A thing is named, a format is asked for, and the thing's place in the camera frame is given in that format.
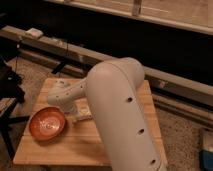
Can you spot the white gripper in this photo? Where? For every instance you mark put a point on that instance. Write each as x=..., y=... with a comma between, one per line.
x=69, y=108

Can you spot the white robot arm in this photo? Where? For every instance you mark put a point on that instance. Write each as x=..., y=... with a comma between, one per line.
x=110, y=88

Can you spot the orange ceramic bowl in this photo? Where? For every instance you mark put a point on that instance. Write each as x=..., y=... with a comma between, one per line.
x=47, y=124

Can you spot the blue box on floor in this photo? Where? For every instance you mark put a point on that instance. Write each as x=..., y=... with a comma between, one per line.
x=206, y=153

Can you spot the wooden shelf at top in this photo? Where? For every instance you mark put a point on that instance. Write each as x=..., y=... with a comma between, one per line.
x=193, y=15

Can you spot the long grey floor rail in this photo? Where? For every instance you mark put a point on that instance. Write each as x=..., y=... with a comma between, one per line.
x=171, y=83

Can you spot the small white box on rail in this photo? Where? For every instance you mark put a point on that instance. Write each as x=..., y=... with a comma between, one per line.
x=35, y=33

